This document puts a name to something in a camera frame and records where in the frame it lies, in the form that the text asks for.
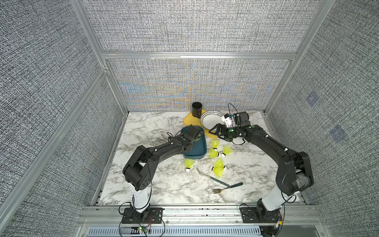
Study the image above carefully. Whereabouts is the yellow plastic tray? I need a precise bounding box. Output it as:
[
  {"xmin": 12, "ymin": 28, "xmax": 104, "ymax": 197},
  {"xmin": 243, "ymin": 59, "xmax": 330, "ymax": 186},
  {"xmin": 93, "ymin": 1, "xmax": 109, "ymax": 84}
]
[{"xmin": 183, "ymin": 110, "xmax": 218, "ymax": 139}]

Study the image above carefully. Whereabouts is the green handled knife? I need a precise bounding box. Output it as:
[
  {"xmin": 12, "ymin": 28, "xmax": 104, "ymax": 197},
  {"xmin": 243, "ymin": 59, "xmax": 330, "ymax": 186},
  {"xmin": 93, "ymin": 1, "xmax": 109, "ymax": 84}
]
[{"xmin": 196, "ymin": 168, "xmax": 230, "ymax": 187}]

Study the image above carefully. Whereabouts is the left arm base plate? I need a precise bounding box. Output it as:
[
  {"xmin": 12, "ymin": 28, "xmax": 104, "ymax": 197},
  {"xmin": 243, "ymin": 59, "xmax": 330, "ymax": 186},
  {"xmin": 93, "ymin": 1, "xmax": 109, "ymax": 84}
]
[{"xmin": 121, "ymin": 207, "xmax": 164, "ymax": 224}]

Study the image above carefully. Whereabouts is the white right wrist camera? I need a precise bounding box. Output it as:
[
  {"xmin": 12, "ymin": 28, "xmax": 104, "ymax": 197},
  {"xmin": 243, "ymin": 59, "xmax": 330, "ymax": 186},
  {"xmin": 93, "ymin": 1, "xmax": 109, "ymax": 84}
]
[{"xmin": 222, "ymin": 114, "xmax": 235, "ymax": 128}]

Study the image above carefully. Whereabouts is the aluminium front rail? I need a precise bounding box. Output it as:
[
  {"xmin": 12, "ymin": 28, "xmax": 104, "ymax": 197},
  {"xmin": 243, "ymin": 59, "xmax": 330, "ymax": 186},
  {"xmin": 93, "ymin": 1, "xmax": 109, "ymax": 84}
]
[{"xmin": 76, "ymin": 202, "xmax": 328, "ymax": 228}]

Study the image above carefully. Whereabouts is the yellow shuttlecock five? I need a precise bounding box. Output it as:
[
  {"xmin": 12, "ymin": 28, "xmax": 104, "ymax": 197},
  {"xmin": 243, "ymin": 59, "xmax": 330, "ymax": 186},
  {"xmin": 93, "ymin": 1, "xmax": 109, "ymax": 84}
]
[{"xmin": 208, "ymin": 149, "xmax": 220, "ymax": 158}]

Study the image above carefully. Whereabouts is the teal plastic storage box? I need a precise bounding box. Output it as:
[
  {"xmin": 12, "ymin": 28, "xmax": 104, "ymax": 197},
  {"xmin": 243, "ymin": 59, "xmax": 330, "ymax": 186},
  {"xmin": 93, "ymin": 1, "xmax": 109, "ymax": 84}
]
[{"xmin": 183, "ymin": 126, "xmax": 208, "ymax": 160}]

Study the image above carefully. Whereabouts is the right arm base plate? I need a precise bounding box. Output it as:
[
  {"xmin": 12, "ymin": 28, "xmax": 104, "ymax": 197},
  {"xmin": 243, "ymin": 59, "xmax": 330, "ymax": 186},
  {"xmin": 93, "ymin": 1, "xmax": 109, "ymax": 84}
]
[{"xmin": 239, "ymin": 206, "xmax": 282, "ymax": 224}]

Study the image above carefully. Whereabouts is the yellow shuttlecock three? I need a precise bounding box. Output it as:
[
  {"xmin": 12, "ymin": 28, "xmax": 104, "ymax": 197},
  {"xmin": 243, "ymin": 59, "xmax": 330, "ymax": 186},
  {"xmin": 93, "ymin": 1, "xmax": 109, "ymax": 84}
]
[{"xmin": 211, "ymin": 139, "xmax": 220, "ymax": 151}]

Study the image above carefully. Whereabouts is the yellow shuttlecock seven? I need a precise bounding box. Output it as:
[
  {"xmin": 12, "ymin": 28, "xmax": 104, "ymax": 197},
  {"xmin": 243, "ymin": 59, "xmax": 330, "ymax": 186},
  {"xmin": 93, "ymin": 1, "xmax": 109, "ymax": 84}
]
[{"xmin": 221, "ymin": 145, "xmax": 233, "ymax": 157}]

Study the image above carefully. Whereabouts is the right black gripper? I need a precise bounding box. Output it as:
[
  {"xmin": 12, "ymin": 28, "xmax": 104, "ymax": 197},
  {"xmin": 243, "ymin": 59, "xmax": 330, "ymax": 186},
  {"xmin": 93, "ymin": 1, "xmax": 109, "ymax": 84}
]
[{"xmin": 209, "ymin": 124, "xmax": 242, "ymax": 141}]

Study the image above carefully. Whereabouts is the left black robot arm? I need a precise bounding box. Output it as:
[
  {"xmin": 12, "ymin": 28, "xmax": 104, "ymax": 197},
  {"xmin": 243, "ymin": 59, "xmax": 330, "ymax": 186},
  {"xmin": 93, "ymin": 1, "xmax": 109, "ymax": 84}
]
[{"xmin": 122, "ymin": 125, "xmax": 204, "ymax": 191}]

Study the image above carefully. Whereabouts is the white patterned plate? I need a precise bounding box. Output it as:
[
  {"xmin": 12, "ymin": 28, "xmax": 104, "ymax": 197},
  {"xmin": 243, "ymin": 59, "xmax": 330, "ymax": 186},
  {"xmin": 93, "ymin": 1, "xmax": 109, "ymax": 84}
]
[{"xmin": 200, "ymin": 111, "xmax": 224, "ymax": 130}]

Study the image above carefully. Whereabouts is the green handled fork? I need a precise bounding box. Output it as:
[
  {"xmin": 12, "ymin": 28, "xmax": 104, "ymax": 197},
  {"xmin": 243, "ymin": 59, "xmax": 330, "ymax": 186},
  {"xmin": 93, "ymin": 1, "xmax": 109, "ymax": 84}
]
[{"xmin": 212, "ymin": 182, "xmax": 244, "ymax": 194}]

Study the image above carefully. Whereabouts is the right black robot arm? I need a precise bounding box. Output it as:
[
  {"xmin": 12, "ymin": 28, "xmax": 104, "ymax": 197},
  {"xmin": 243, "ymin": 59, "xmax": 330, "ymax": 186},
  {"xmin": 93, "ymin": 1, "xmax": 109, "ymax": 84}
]
[{"xmin": 209, "ymin": 112, "xmax": 314, "ymax": 196}]

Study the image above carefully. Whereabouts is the black cup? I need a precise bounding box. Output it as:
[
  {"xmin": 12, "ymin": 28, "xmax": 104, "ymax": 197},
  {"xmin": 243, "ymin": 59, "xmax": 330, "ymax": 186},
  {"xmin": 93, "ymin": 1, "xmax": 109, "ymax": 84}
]
[{"xmin": 191, "ymin": 102, "xmax": 202, "ymax": 118}]

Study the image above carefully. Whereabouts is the yellow shuttlecock four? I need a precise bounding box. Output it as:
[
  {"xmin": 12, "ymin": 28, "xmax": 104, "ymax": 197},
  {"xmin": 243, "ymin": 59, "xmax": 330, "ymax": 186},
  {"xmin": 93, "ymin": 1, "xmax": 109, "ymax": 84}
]
[{"xmin": 184, "ymin": 159, "xmax": 194, "ymax": 172}]

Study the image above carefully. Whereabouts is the yellow shuttlecock six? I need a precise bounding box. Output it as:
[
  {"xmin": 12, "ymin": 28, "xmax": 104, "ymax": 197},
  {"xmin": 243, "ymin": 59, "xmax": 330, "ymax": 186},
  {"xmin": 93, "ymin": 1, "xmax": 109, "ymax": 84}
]
[{"xmin": 211, "ymin": 159, "xmax": 226, "ymax": 178}]

